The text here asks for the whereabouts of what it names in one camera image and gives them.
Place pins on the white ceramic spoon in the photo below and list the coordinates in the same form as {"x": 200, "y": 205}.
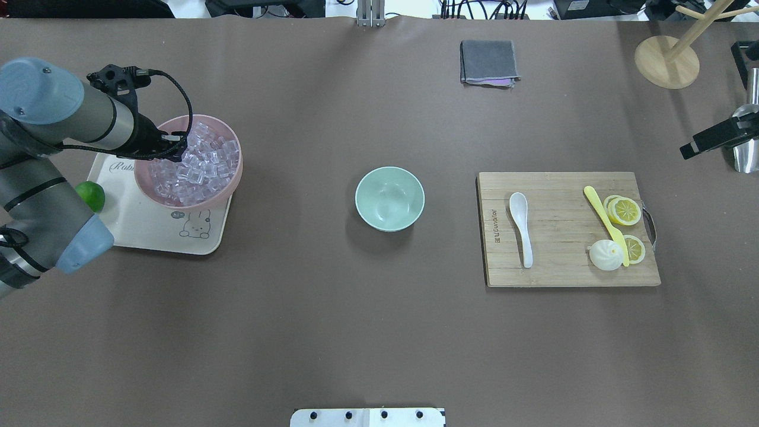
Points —
{"x": 518, "y": 206}

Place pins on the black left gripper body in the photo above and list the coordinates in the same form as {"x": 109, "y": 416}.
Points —
{"x": 144, "y": 131}

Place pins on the bamboo cutting board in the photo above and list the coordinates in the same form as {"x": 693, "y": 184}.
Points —
{"x": 562, "y": 226}

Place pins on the lemon slice near bun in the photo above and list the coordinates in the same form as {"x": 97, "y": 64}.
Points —
{"x": 636, "y": 249}

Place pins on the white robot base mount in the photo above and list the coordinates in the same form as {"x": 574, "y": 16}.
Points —
{"x": 370, "y": 416}

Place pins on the wooden cup tree stand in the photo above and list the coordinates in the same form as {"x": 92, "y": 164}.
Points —
{"x": 670, "y": 62}

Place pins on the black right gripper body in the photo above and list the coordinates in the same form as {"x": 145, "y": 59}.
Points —
{"x": 710, "y": 139}

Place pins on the grey folded cloth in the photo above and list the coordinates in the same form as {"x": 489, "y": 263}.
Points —
{"x": 490, "y": 63}

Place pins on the clear ice cubes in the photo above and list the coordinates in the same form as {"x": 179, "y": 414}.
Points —
{"x": 201, "y": 166}

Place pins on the white steamed bun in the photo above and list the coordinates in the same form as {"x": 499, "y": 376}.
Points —
{"x": 606, "y": 255}

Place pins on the mint green bowl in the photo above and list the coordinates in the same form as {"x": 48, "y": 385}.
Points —
{"x": 390, "y": 199}

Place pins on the yellow plastic knife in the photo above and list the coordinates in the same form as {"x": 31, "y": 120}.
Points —
{"x": 615, "y": 234}

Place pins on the lemon slice stack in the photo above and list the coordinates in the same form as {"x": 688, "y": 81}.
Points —
{"x": 622, "y": 210}

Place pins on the green lime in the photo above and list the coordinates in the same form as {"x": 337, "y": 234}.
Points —
{"x": 92, "y": 194}

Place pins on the cream rabbit tray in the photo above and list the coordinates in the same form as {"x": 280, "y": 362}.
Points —
{"x": 136, "y": 221}

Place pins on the pink bowl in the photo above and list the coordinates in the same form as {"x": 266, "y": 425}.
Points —
{"x": 178, "y": 198}

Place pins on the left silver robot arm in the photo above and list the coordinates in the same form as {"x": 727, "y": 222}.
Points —
{"x": 46, "y": 110}

